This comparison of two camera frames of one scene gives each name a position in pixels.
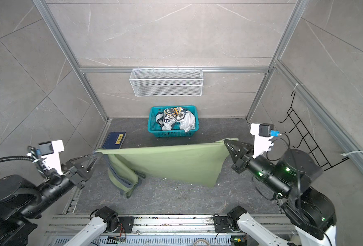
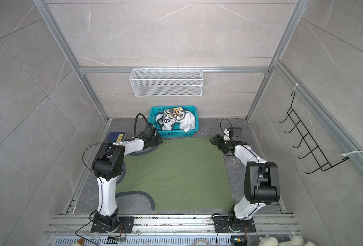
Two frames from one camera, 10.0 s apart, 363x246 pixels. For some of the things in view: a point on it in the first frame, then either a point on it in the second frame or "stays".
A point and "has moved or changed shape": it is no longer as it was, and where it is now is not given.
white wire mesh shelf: (166, 82) stays
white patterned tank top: (186, 119) stays
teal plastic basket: (156, 129) stays
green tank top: (197, 164) has moved or changed shape
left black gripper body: (74, 175) to (157, 141)
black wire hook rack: (310, 144) stays
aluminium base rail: (162, 225) stays
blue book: (115, 140) stays
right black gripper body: (241, 163) to (223, 144)
